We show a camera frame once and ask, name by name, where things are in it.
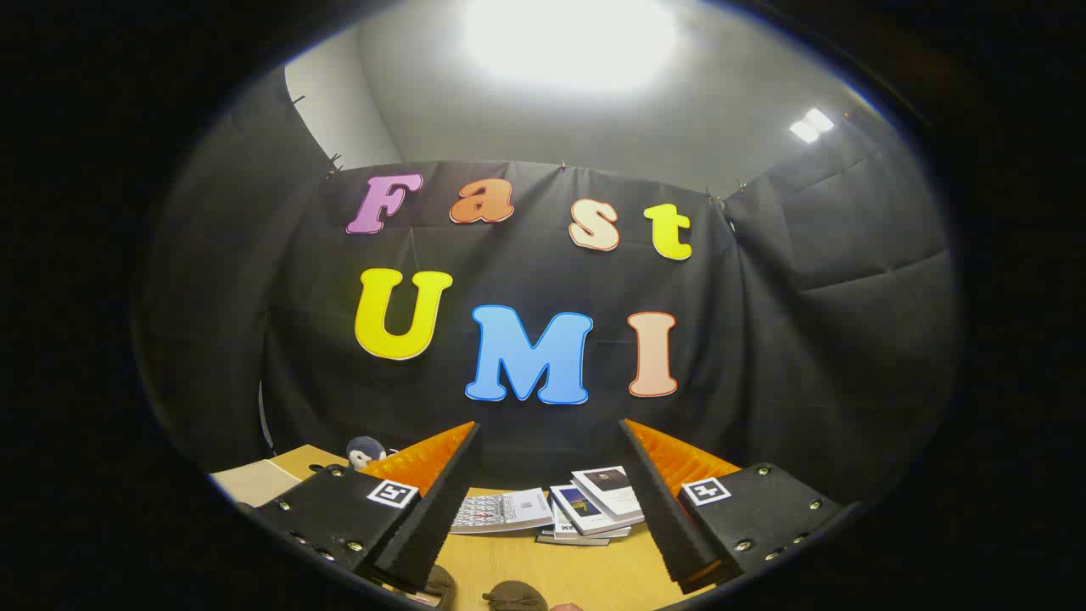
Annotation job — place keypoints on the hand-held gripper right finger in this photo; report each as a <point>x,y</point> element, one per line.
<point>657,509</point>

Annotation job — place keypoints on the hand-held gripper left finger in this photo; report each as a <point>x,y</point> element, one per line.
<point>441,509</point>

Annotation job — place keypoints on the brown fuzzy shoe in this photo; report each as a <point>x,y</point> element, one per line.
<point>513,598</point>
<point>441,585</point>

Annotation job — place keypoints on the beige fabric storage box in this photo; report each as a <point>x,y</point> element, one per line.
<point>254,484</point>

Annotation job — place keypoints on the white book patterned cover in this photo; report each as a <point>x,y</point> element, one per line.
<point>501,512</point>

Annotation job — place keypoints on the white paperback book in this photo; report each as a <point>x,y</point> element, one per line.
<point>594,534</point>

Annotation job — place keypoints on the grey paperback book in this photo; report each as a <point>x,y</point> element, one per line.
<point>568,540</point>

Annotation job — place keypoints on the penguin plush toy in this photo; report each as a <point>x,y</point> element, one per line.
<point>365,450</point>

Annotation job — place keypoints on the small ceiling light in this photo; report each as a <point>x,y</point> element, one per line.
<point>812,126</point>

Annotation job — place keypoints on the large ceiling light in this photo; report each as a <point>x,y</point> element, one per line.
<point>568,42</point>

